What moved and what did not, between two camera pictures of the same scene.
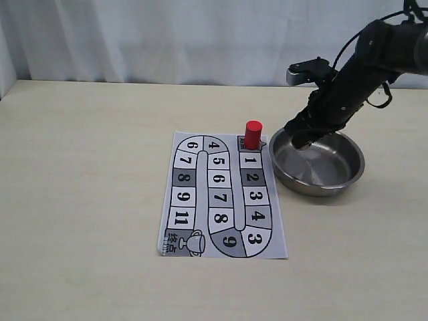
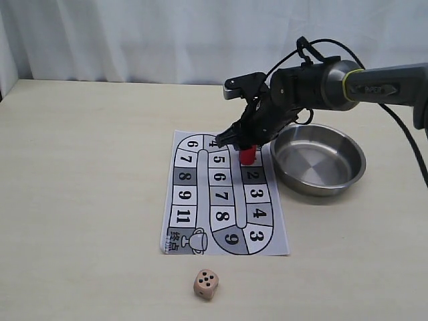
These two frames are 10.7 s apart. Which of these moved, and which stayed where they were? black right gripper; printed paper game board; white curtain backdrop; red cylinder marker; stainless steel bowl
Moved: black right gripper; red cylinder marker
Stayed: printed paper game board; stainless steel bowl; white curtain backdrop
